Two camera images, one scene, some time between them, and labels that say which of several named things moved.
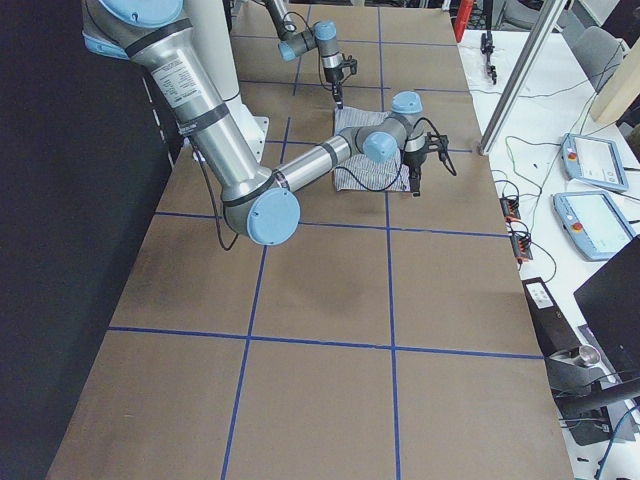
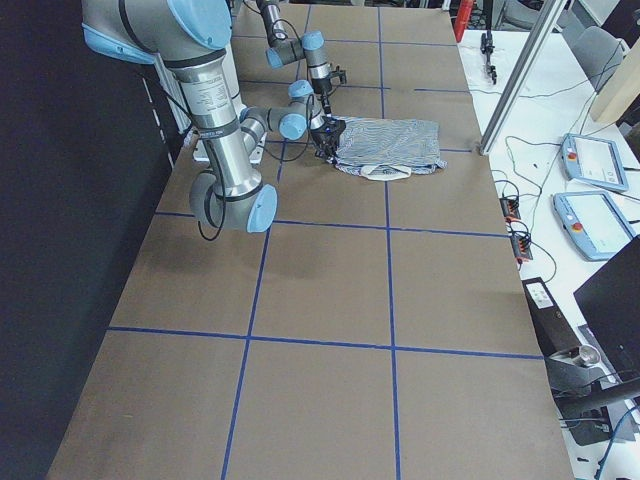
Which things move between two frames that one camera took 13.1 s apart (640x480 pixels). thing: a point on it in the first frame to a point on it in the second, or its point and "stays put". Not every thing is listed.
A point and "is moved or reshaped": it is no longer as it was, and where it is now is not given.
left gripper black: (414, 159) to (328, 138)
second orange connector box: (521, 244) stays put
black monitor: (610, 308) stays put
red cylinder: (462, 19) stays put
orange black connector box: (510, 208) stays put
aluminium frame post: (546, 25) stays put
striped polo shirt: (359, 173) is moved or reshaped
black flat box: (553, 331) stays put
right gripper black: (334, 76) to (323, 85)
